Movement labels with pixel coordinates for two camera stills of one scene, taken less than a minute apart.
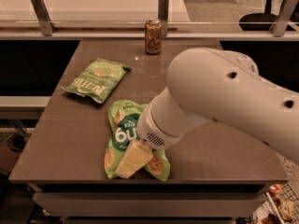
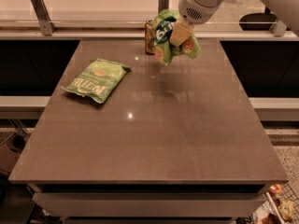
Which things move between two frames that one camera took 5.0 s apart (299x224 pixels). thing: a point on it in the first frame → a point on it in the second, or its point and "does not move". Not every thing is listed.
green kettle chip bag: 98,80 does not move
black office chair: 264,21 does not move
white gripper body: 154,134 → 193,9
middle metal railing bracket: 163,12 does not move
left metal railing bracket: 47,26 does not move
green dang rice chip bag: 123,119 → 164,49
